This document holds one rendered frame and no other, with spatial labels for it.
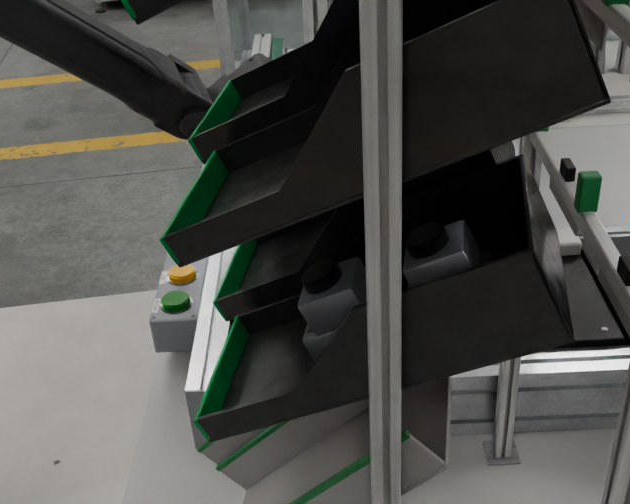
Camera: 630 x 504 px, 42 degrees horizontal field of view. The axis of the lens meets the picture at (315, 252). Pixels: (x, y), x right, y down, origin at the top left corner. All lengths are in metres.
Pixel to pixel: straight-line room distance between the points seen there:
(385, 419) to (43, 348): 0.85
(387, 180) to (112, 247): 2.82
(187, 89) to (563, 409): 0.61
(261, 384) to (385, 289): 0.20
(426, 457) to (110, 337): 0.79
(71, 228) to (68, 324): 2.08
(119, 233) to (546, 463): 2.49
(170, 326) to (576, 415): 0.56
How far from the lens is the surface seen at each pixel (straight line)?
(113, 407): 1.19
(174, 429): 1.13
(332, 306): 0.58
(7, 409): 1.24
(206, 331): 1.12
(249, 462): 0.83
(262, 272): 0.79
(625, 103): 2.01
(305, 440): 0.79
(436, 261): 0.55
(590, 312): 1.14
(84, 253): 3.24
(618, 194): 1.66
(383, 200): 0.45
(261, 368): 0.67
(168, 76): 0.89
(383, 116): 0.43
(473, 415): 1.07
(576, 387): 1.08
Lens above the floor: 1.64
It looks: 33 degrees down
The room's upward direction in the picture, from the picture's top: 4 degrees counter-clockwise
